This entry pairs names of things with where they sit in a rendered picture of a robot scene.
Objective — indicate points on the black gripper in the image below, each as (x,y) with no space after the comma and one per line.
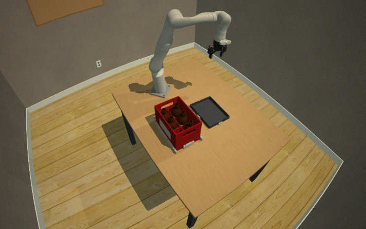
(216,48)

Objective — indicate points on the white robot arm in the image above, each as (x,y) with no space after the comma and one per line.
(175,20)

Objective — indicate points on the red crate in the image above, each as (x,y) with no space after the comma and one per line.
(178,137)

